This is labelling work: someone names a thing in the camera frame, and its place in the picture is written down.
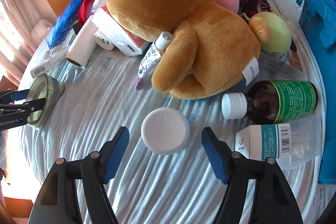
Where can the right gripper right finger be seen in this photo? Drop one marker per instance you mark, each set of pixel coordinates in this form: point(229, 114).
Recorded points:
point(231, 169)

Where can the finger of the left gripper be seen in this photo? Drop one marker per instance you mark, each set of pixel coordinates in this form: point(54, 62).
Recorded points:
point(8, 96)
point(17, 115)

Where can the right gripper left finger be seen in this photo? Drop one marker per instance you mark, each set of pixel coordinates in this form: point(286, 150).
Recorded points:
point(97, 169)

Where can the clear floss pick box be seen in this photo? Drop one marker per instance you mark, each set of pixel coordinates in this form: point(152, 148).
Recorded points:
point(306, 142)

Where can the white teal medicine box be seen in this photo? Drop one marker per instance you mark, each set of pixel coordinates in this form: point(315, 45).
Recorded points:
point(259, 142)

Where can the camouflage round tin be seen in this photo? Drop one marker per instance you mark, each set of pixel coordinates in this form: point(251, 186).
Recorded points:
point(49, 90)

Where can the striped white tablecloth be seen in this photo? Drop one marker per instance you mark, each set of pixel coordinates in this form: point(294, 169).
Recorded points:
point(148, 188)

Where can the white barcode box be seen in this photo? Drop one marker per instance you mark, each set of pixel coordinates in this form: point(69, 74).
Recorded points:
point(50, 63)

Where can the white round bottle cap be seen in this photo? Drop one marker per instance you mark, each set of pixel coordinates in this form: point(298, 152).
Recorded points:
point(165, 131)

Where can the brown bottle green label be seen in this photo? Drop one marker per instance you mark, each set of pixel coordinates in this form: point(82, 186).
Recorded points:
point(272, 102)

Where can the white cardboard tube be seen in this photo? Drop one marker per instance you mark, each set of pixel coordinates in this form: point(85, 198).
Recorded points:
point(83, 45)

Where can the blue bristle brush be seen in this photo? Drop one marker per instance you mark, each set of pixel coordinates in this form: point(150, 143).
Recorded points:
point(64, 24)

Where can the small white roll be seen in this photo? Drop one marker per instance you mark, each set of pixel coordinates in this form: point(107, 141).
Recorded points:
point(103, 41)

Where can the paper leaflet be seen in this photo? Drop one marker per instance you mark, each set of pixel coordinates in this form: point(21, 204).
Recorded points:
point(288, 65)

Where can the brown teddy bear plush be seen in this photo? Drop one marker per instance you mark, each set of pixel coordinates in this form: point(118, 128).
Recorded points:
point(211, 45)

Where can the white red carton box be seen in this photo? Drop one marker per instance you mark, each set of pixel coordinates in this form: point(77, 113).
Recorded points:
point(128, 43)

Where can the green plush ball toy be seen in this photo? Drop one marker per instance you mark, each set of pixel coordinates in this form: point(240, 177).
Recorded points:
point(279, 39)

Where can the white ointment tube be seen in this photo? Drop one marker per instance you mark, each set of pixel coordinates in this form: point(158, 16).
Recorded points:
point(153, 56)

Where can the blue plastic storage bin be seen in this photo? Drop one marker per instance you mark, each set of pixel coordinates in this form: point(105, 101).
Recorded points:
point(317, 21)

